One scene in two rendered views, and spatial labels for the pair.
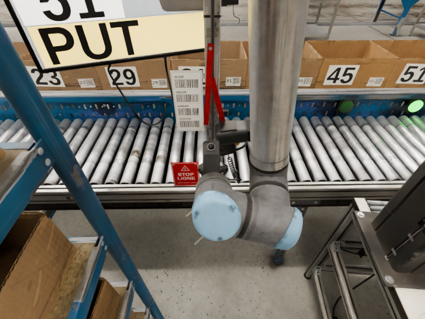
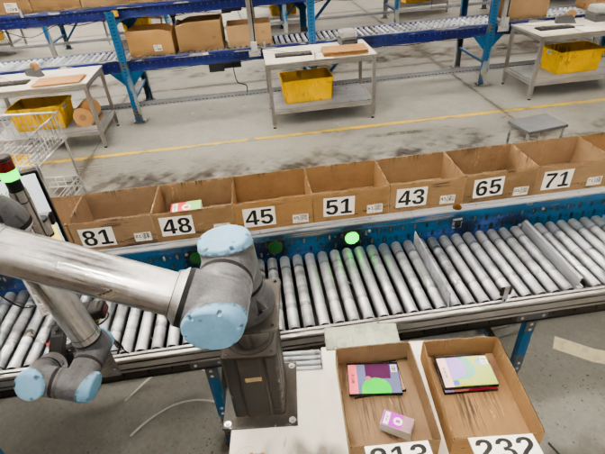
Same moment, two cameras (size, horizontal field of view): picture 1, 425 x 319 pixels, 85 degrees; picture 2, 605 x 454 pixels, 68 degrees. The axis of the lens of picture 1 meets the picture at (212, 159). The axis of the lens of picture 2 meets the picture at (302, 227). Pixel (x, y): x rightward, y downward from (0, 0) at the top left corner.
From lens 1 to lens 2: 1.23 m
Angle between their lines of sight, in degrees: 9
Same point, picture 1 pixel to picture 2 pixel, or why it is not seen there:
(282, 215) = (76, 377)
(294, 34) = not seen: hidden behind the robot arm
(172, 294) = not seen: outside the picture
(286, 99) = (60, 307)
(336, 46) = (269, 177)
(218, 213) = (27, 382)
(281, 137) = (73, 326)
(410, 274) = (248, 417)
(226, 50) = (144, 195)
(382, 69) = (300, 206)
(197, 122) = not seen: hidden behind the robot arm
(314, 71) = (228, 216)
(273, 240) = (70, 395)
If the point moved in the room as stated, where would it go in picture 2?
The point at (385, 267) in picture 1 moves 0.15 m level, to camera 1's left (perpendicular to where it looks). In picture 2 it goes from (230, 414) to (187, 420)
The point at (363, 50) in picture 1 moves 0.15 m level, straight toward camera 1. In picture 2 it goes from (301, 177) to (289, 191)
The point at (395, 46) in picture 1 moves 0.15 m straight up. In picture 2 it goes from (335, 170) to (335, 145)
